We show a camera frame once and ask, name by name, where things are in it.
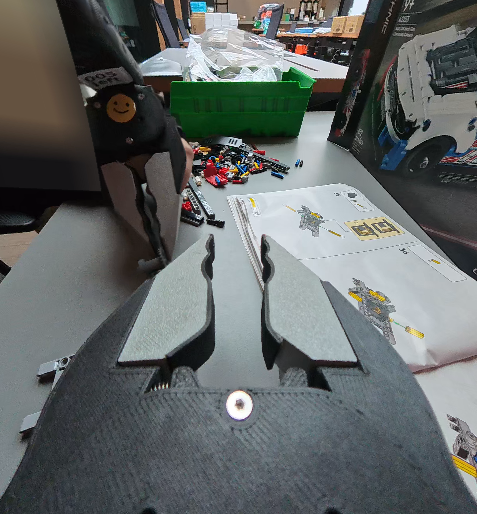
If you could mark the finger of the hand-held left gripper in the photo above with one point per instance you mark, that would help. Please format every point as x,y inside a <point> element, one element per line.
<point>166,192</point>
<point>122,188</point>

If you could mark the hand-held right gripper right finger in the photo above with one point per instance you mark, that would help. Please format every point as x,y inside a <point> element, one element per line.
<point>302,309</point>

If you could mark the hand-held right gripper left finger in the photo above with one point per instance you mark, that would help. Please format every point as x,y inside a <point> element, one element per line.
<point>170,305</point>

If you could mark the dark grey lego gear housing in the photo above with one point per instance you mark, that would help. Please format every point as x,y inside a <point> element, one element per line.
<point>150,265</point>

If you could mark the light grey lego beam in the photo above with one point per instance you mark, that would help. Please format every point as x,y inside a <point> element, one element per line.
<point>192,200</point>

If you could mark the short black lego beam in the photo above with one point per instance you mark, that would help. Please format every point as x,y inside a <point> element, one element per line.
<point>192,218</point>

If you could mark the long dark grey lego beam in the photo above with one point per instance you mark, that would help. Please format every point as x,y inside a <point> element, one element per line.
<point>203,200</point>

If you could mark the black lego connector pin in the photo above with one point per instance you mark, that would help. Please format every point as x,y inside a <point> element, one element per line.
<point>215,223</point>

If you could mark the lego instruction booklet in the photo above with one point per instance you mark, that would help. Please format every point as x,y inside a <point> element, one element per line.
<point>343,257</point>

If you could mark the pile of small lego pieces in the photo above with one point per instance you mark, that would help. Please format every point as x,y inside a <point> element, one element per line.
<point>234,164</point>

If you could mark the lego set box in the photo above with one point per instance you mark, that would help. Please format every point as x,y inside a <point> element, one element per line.
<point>423,100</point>

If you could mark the person's left hand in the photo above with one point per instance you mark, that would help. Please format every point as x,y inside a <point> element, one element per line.
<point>188,160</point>

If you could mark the green plastic bin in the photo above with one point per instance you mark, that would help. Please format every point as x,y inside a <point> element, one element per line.
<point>238,108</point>

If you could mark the black mesh chair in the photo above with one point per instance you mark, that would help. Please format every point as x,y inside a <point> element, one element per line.
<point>168,24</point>
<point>274,22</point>

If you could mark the clear plastic bags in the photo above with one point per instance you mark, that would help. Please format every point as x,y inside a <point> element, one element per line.
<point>230,56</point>

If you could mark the black office chair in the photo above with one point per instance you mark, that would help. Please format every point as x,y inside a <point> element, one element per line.
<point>5,221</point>

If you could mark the stack of white boxes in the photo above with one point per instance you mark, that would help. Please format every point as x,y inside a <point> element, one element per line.
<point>221,21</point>

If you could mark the cardboard box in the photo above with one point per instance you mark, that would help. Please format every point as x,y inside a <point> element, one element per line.
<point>355,24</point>
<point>338,25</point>

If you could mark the light grey lego frame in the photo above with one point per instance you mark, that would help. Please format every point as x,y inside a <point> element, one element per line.
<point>53,366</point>

